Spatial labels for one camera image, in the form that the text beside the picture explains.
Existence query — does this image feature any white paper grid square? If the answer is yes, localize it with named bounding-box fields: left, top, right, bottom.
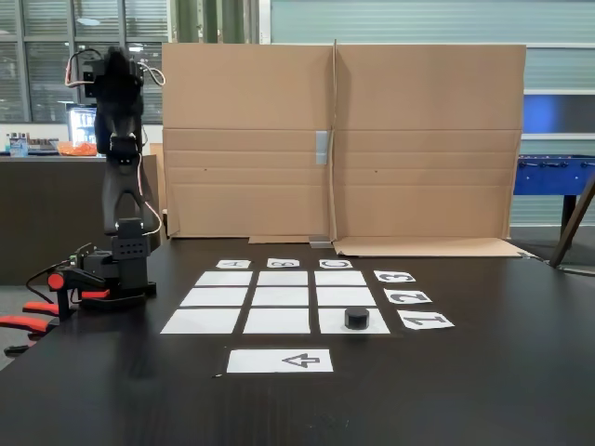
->
left=257, top=270, right=309, bottom=287
left=314, top=270, right=368, bottom=287
left=160, top=308, right=241, bottom=335
left=243, top=308, right=311, bottom=335
left=179, top=287, right=249, bottom=308
left=252, top=286, right=310, bottom=308
left=318, top=308, right=390, bottom=335
left=194, top=270, right=254, bottom=287
left=316, top=286, right=377, bottom=308

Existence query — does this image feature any small brown cardboard sheet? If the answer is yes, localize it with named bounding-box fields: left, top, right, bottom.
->
left=139, top=142, right=165, bottom=243

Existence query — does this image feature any paper sheet number 1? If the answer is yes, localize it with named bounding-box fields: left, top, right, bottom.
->
left=397, top=311, right=456, bottom=332

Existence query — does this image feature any large brown cardboard box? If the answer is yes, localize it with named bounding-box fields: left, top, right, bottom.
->
left=161, top=39, right=532, bottom=258

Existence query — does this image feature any blue foosball table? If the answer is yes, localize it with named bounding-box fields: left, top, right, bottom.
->
left=512, top=153, right=595, bottom=239

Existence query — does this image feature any paper sheet number 3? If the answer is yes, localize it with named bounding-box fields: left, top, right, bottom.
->
left=373, top=269, right=417, bottom=284

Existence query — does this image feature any white paper arrow sheet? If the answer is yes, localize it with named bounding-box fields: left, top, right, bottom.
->
left=226, top=348, right=335, bottom=374

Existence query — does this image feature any black mini fridge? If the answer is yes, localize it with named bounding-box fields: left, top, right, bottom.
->
left=66, top=102, right=99, bottom=143

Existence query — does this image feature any dark counter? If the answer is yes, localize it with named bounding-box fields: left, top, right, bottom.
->
left=0, top=155, right=162, bottom=285

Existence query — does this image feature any black power cable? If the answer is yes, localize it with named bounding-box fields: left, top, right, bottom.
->
left=25, top=262, right=64, bottom=304

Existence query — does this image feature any dark wooden stand leg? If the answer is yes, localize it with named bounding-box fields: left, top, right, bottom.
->
left=548, top=174, right=595, bottom=271

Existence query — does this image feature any black hexagonal token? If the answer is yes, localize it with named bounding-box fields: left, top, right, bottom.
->
left=344, top=307, right=371, bottom=332

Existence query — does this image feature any paper sheet number 2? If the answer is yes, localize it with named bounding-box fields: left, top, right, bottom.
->
left=383, top=288, right=433, bottom=306

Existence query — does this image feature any orange snack bag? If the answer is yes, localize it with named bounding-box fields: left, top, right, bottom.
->
left=57, top=140, right=101, bottom=157

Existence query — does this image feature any black and orange clamp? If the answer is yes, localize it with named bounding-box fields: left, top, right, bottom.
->
left=0, top=267, right=112, bottom=357

